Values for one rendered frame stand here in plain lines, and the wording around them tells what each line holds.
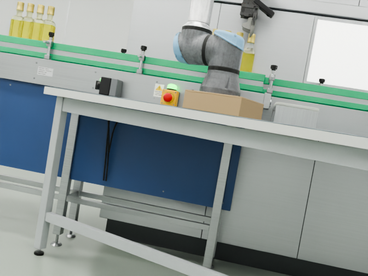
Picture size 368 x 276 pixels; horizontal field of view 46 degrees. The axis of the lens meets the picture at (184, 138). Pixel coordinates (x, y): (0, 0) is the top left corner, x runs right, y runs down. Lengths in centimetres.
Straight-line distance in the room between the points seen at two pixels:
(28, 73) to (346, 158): 152
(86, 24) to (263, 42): 375
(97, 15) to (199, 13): 412
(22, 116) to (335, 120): 149
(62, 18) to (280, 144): 473
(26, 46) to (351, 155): 159
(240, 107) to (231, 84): 13
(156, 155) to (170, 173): 11
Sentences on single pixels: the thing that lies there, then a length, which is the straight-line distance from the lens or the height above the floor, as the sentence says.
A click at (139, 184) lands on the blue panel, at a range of 207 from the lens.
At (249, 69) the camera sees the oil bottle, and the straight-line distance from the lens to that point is 210.
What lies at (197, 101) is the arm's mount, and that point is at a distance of 152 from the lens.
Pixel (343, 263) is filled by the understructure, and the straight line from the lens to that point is 241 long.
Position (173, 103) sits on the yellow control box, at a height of 77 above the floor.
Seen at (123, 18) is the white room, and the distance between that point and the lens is 561.
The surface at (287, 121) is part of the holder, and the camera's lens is 179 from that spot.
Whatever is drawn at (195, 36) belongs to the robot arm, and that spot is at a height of 101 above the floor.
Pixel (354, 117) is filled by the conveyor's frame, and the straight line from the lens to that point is 211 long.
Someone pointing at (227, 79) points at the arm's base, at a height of 87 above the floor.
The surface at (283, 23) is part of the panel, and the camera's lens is 230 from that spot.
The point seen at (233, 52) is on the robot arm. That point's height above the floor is 97.
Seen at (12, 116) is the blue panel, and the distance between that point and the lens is 230.
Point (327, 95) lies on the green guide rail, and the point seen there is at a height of 93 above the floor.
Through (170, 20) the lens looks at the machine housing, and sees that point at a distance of 238.
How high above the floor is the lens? 72
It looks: 3 degrees down
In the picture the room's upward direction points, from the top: 10 degrees clockwise
